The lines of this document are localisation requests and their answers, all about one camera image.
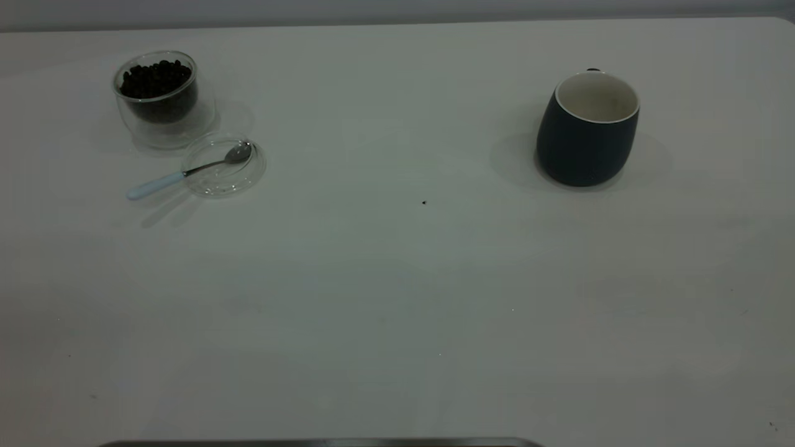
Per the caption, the clear round glass lid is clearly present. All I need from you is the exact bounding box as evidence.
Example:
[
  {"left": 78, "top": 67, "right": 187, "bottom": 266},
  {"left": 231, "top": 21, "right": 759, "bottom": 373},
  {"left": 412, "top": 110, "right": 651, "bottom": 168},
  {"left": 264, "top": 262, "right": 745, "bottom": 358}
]
[{"left": 181, "top": 132, "right": 266, "bottom": 198}]

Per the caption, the clear glass jar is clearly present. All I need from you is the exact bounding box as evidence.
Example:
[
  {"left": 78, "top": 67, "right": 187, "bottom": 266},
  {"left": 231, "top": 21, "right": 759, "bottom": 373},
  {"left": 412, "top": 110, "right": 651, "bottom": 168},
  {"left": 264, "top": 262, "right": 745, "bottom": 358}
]
[{"left": 112, "top": 50, "right": 216, "bottom": 150}]

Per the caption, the dark grey ceramic mug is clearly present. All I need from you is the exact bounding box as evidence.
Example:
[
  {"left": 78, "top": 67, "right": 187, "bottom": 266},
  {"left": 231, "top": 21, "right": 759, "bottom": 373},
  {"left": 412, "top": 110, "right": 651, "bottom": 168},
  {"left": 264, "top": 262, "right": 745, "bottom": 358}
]
[{"left": 536, "top": 68, "right": 641, "bottom": 187}]

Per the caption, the dark coffee beans pile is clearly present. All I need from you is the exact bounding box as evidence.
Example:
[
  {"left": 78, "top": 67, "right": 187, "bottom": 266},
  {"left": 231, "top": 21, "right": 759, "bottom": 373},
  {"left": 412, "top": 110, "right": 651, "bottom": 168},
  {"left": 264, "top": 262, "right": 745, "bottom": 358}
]
[{"left": 119, "top": 60, "right": 198, "bottom": 123}]

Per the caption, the metal spoon with white handle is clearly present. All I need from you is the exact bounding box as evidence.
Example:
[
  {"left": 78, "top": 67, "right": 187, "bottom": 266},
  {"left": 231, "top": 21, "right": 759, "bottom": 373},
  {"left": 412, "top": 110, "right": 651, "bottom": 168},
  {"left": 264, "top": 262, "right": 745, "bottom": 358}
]
[{"left": 127, "top": 142, "right": 253, "bottom": 201}]

